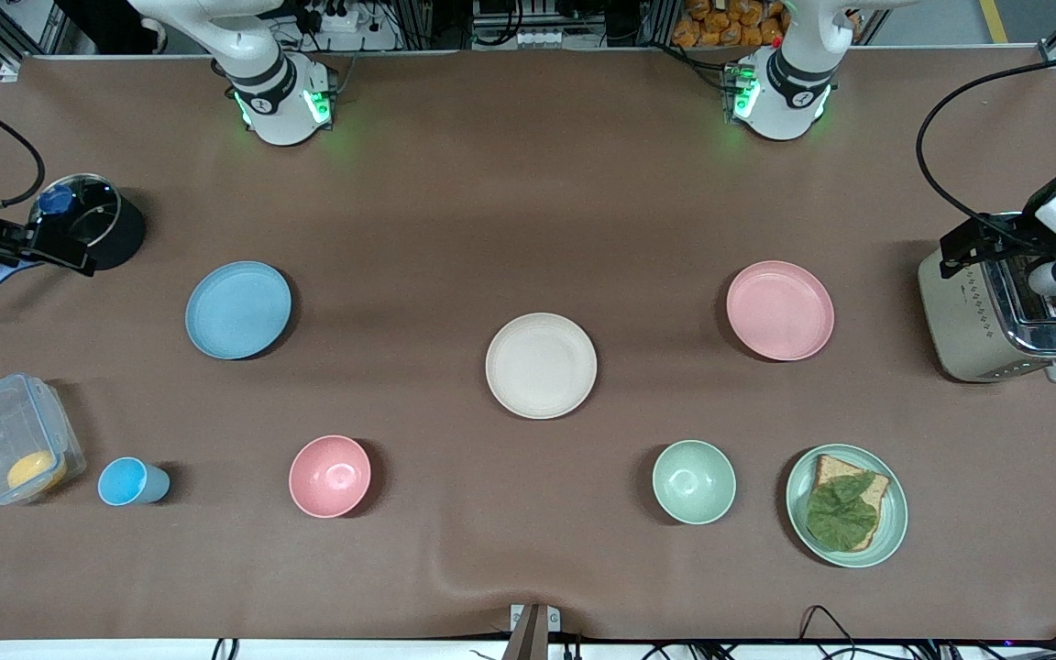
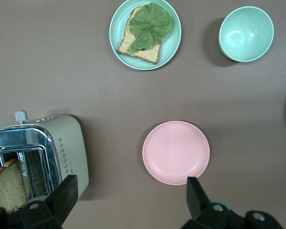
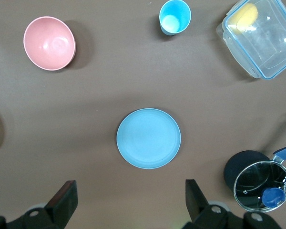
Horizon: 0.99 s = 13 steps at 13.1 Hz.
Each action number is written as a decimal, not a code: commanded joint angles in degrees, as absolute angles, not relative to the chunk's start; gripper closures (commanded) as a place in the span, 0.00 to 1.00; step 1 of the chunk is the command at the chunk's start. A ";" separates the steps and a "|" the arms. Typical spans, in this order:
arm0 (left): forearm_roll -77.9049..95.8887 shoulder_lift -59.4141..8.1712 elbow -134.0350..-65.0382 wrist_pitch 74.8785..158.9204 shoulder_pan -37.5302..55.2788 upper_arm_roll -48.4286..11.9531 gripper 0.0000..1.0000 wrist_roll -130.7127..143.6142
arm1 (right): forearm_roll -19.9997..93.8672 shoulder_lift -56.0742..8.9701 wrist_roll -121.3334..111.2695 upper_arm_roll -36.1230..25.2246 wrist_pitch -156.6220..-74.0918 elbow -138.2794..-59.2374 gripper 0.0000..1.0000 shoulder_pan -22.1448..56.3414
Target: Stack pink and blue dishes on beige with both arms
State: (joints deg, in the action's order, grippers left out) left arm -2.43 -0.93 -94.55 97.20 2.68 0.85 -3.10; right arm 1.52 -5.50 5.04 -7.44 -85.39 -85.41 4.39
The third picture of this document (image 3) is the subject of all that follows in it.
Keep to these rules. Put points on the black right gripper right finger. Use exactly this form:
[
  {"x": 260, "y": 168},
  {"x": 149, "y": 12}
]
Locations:
[{"x": 195, "y": 202}]

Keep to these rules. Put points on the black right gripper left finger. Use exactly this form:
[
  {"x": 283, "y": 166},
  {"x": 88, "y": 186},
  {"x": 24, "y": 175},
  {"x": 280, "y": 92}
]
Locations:
[{"x": 62, "y": 205}]

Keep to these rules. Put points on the light blue plate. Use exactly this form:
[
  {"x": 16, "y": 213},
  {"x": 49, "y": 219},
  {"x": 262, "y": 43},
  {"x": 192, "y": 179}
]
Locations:
[{"x": 149, "y": 138}]

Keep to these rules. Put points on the glass lid with blue knob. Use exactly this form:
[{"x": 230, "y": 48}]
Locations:
[{"x": 252, "y": 181}]

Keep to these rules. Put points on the brown table cloth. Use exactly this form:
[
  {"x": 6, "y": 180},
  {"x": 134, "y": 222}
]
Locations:
[{"x": 109, "y": 83}]

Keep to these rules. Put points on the pink bowl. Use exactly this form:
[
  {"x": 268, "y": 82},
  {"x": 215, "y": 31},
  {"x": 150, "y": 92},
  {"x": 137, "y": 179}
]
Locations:
[{"x": 48, "y": 43}]

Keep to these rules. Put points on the clear plastic food container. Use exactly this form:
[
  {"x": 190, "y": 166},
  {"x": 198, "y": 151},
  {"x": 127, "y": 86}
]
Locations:
[{"x": 271, "y": 47}]

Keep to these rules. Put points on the light blue cup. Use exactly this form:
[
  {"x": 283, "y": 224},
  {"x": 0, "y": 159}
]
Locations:
[{"x": 175, "y": 14}]

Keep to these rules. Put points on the yellow round food piece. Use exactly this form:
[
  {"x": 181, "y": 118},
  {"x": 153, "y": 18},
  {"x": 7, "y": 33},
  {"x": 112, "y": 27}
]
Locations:
[{"x": 246, "y": 14}]

